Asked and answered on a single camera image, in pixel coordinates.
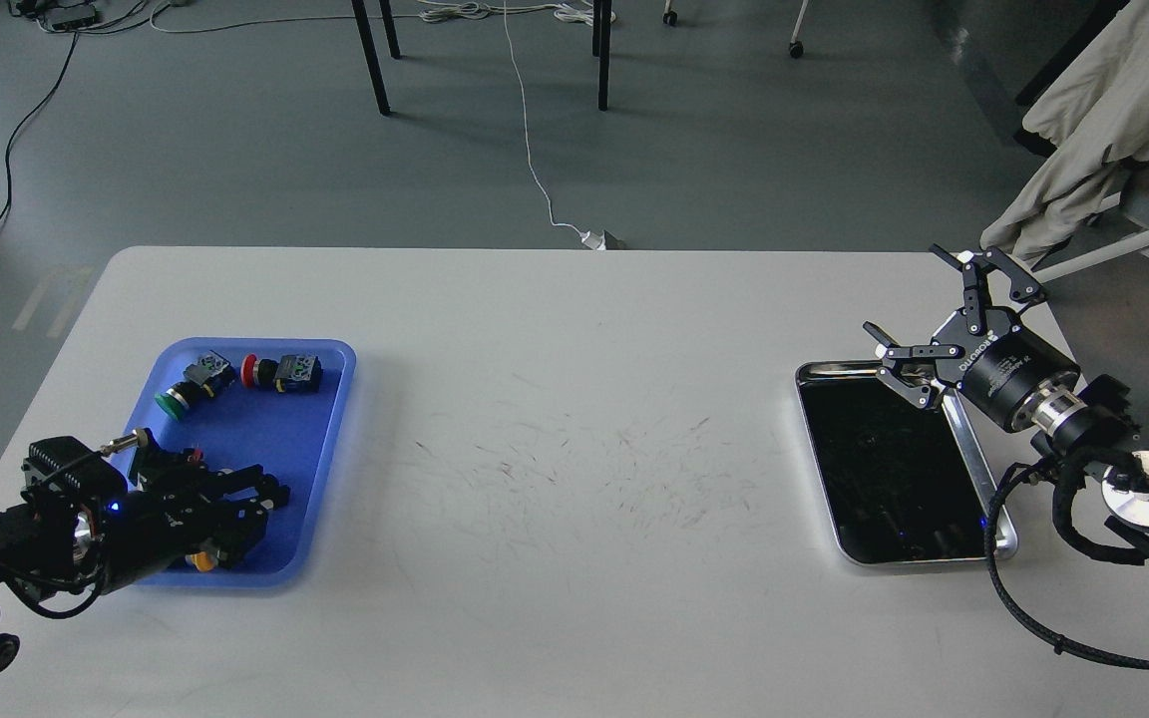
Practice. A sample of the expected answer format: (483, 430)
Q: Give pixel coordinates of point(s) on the black table leg left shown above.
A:
(370, 50)

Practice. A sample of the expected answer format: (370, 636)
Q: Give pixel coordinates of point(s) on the red push button switch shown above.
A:
(290, 374)

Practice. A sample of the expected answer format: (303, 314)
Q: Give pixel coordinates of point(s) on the silver metal tray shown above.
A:
(904, 486)

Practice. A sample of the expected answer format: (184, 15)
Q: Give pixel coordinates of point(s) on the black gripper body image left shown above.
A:
(146, 531)

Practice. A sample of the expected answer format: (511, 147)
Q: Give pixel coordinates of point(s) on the black power strip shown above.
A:
(69, 18)

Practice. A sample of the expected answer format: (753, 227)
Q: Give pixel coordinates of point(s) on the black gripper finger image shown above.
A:
(237, 532)
(241, 489)

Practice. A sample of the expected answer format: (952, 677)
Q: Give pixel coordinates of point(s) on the black table leg right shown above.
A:
(601, 32)

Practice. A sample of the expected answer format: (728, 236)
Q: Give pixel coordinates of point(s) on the white power adapter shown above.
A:
(601, 241)

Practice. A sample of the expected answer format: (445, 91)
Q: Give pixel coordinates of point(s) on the black robotiq gripper body right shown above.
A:
(999, 364)

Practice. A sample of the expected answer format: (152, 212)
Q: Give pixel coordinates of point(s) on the blue plastic tray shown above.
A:
(293, 436)

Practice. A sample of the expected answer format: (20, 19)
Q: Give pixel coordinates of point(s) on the beige cloth on chair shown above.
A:
(1096, 114)

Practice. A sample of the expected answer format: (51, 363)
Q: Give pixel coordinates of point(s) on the black push button switch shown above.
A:
(152, 463)

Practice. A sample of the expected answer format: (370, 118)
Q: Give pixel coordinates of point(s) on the green push button switch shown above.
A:
(204, 379)

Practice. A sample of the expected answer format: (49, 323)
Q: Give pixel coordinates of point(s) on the black table leg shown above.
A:
(370, 50)
(601, 32)

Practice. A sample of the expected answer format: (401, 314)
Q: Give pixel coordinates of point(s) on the yellow push button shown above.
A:
(202, 561)

